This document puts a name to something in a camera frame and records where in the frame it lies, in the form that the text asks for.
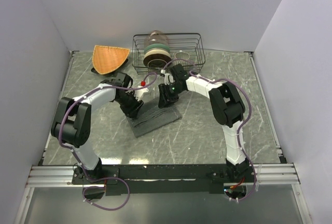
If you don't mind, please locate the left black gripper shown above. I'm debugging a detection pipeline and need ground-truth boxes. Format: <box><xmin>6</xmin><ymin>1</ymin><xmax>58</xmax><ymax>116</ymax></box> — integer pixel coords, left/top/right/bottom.
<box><xmin>116</xmin><ymin>91</ymin><xmax>144</xmax><ymax>119</ymax></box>

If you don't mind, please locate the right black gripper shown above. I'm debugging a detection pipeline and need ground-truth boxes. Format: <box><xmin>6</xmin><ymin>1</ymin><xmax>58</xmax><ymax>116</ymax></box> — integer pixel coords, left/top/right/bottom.
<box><xmin>158</xmin><ymin>83</ymin><xmax>184</xmax><ymax>108</ymax></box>

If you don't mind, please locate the grey cloth napkin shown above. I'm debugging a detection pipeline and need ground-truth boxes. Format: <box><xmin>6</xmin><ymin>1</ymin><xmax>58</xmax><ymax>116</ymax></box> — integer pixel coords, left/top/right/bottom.
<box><xmin>127</xmin><ymin>97</ymin><xmax>182</xmax><ymax>138</ymax></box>

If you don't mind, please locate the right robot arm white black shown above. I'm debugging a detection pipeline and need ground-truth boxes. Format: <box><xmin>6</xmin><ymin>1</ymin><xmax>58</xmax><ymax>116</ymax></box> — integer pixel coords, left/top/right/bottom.
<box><xmin>158</xmin><ymin>64</ymin><xmax>250</xmax><ymax>182</ymax></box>

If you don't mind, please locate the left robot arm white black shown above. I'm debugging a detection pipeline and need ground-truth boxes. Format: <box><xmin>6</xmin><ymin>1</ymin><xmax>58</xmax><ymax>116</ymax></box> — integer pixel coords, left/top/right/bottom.
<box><xmin>51</xmin><ymin>72</ymin><xmax>148</xmax><ymax>184</ymax></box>

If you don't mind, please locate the brown dark bowl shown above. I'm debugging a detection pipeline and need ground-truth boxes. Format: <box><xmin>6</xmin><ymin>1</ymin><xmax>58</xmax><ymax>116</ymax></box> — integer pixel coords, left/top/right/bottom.
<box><xmin>143</xmin><ymin>54</ymin><xmax>171</xmax><ymax>68</ymax></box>

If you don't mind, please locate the striped grey ceramic cup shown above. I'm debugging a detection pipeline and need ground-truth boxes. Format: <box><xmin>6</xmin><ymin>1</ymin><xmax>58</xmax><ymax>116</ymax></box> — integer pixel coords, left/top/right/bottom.
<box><xmin>173</xmin><ymin>50</ymin><xmax>190</xmax><ymax>63</ymax></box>

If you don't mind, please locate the woven orange wicker tray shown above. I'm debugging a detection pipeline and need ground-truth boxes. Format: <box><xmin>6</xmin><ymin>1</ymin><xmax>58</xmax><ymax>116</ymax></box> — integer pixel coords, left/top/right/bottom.
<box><xmin>92</xmin><ymin>45</ymin><xmax>130</xmax><ymax>75</ymax></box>

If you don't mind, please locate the green plate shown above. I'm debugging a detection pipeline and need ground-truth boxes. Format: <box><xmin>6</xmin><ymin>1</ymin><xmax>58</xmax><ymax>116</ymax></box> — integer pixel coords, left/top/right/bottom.
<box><xmin>144</xmin><ymin>43</ymin><xmax>170</xmax><ymax>54</ymax></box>

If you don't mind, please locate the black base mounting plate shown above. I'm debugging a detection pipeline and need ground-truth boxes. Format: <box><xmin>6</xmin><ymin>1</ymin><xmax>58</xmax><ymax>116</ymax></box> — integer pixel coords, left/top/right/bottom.
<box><xmin>72</xmin><ymin>164</ymin><xmax>254</xmax><ymax>196</ymax></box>

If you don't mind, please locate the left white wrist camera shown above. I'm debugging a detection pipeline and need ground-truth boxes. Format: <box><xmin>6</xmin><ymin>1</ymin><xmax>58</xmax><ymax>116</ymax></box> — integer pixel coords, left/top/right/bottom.
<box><xmin>134</xmin><ymin>81</ymin><xmax>149</xmax><ymax>101</ymax></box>

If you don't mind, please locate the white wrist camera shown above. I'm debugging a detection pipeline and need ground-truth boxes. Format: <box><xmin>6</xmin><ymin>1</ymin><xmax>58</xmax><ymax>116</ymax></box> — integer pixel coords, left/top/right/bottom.
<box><xmin>161</xmin><ymin>69</ymin><xmax>174</xmax><ymax>85</ymax></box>
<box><xmin>134</xmin><ymin>81</ymin><xmax>149</xmax><ymax>101</ymax></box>

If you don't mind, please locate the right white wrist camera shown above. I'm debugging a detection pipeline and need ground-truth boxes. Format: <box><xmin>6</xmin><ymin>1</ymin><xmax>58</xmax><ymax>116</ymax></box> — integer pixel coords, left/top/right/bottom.
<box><xmin>161</xmin><ymin>69</ymin><xmax>174</xmax><ymax>85</ymax></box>

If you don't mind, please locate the black wire dish rack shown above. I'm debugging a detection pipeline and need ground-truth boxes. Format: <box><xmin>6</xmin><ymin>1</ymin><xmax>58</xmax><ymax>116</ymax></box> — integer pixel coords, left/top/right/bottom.
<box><xmin>131</xmin><ymin>31</ymin><xmax>205</xmax><ymax>75</ymax></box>

